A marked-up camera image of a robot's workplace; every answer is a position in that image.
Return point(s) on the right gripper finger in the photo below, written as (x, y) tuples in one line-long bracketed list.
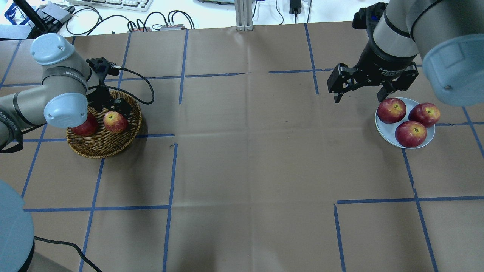
[(341, 81), (384, 92)]

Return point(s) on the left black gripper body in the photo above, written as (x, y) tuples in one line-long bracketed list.
[(99, 96)]

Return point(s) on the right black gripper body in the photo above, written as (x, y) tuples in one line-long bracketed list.
[(382, 62)]

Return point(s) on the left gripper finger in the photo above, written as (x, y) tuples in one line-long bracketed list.
[(120, 105)]

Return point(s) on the red yellow apple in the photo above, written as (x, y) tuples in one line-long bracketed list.
[(114, 122)]

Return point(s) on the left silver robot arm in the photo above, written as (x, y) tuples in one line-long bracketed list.
[(70, 85)]

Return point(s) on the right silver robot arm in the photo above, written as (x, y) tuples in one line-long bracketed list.
[(448, 35)]

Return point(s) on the red apple plate back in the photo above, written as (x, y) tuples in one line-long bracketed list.
[(391, 110)]

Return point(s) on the red apple plate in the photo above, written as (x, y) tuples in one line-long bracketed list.
[(410, 134), (428, 114), (391, 110)]

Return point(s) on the dark red apple in basket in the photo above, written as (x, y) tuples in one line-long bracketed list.
[(88, 128)]

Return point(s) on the woven wicker basket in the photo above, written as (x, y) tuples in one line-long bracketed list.
[(104, 143)]

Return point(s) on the light blue plate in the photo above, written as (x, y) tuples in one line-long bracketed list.
[(387, 131)]

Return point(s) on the red apple plate outer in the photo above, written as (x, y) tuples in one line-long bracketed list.
[(428, 114)]

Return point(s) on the red apple plate front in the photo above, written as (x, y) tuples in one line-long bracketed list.
[(410, 134)]

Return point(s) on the white keyboard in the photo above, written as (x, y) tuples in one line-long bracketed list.
[(132, 5)]

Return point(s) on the aluminium frame post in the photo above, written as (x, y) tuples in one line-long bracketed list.
[(243, 9)]

